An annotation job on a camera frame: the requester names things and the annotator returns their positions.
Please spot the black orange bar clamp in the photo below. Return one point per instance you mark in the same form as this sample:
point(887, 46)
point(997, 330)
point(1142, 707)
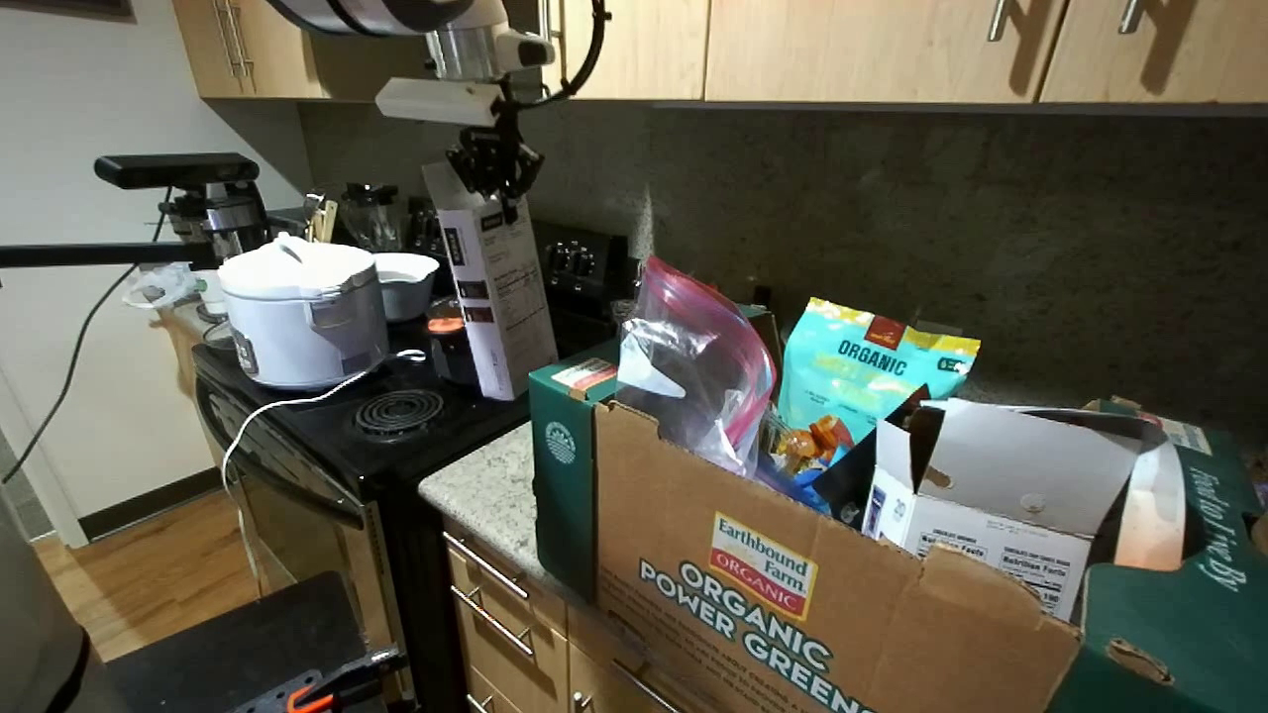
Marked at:
point(309, 698)

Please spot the white ceramic pot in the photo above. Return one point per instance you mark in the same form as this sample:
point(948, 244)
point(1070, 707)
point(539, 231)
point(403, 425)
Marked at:
point(404, 284)

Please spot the white RXBAR snack box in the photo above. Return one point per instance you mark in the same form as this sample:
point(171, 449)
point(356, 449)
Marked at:
point(498, 303)

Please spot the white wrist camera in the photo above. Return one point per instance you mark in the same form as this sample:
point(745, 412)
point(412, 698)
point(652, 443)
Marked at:
point(438, 100)

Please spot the black stereo camera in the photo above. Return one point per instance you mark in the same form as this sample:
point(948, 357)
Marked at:
point(171, 169)

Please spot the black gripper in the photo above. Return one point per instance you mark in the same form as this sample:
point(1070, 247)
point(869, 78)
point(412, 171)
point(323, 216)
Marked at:
point(498, 155)

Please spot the green brown cardboard produce box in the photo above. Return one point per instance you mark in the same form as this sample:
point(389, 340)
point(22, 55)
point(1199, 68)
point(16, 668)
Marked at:
point(688, 566)

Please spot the black horizontal rod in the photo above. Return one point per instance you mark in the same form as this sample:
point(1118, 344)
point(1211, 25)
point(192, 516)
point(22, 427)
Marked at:
point(79, 249)

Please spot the black camera stand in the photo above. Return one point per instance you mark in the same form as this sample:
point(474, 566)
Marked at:
point(219, 220)

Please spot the white rice cooker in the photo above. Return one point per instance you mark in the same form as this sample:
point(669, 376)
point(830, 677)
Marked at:
point(298, 318)

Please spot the white open carton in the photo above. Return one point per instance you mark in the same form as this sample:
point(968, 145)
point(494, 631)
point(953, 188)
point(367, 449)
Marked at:
point(1014, 489)

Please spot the wooden upper cabinet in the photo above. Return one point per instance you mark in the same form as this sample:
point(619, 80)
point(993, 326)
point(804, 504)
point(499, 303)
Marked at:
point(239, 64)
point(858, 54)

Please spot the black kitchen stove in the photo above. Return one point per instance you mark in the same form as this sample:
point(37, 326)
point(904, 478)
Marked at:
point(331, 449)

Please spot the clear zip bag pink seal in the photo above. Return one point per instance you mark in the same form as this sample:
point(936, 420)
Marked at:
point(700, 368)

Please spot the teal organic snack bag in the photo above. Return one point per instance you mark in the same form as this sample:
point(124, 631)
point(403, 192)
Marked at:
point(844, 368)

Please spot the dark glass kettle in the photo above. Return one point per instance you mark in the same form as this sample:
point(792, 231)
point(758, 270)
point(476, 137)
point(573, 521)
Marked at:
point(368, 220)

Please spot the dark wall frame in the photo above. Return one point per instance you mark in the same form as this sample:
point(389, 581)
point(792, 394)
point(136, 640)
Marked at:
point(63, 10)

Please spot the wooden drawer cabinet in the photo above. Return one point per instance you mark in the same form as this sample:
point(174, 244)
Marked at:
point(527, 677)

